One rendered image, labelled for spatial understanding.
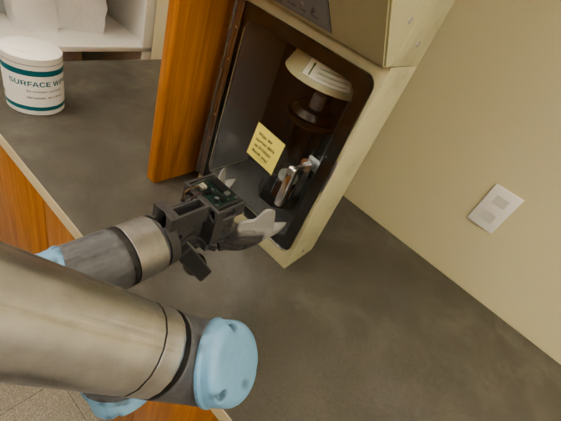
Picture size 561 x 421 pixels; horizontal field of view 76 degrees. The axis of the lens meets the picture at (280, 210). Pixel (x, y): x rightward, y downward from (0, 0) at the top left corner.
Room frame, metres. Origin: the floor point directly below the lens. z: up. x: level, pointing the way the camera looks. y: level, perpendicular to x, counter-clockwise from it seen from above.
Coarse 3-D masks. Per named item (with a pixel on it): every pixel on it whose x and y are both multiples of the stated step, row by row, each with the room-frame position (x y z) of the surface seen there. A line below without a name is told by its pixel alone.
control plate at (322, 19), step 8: (280, 0) 0.62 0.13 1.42; (288, 0) 0.61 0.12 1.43; (296, 0) 0.59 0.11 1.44; (304, 0) 0.58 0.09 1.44; (312, 0) 0.57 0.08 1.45; (320, 0) 0.56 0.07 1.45; (296, 8) 0.60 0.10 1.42; (304, 8) 0.59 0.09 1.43; (320, 8) 0.57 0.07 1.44; (328, 8) 0.55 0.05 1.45; (304, 16) 0.60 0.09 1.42; (312, 16) 0.59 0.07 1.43; (320, 16) 0.58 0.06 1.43; (328, 16) 0.56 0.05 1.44; (320, 24) 0.59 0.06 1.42; (328, 24) 0.57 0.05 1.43
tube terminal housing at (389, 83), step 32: (256, 0) 0.69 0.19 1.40; (448, 0) 0.64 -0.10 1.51; (320, 32) 0.63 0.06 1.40; (416, 32) 0.59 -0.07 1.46; (416, 64) 0.66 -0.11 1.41; (384, 96) 0.60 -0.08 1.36; (352, 160) 0.62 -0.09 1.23; (320, 192) 0.57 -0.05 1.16; (320, 224) 0.63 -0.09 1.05; (288, 256) 0.57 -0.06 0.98
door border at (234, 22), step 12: (240, 0) 0.69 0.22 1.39; (240, 12) 0.69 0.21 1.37; (228, 48) 0.69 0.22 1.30; (228, 60) 0.69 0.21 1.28; (228, 72) 0.69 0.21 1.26; (216, 96) 0.69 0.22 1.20; (216, 108) 0.69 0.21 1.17; (204, 144) 0.70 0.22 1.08; (204, 156) 0.69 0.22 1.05; (204, 168) 0.69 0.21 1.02
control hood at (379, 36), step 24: (336, 0) 0.53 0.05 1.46; (360, 0) 0.51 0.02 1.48; (384, 0) 0.48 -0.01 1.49; (408, 0) 0.52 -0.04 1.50; (312, 24) 0.60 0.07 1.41; (336, 24) 0.56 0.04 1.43; (360, 24) 0.53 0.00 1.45; (384, 24) 0.50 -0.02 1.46; (408, 24) 0.55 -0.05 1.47; (360, 48) 0.56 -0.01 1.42; (384, 48) 0.52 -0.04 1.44
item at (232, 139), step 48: (240, 48) 0.68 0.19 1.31; (288, 48) 0.64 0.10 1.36; (240, 96) 0.67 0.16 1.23; (288, 96) 0.62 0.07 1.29; (336, 96) 0.58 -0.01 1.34; (240, 144) 0.65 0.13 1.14; (288, 144) 0.60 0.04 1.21; (336, 144) 0.57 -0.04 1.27; (240, 192) 0.63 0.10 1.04; (288, 240) 0.56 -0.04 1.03
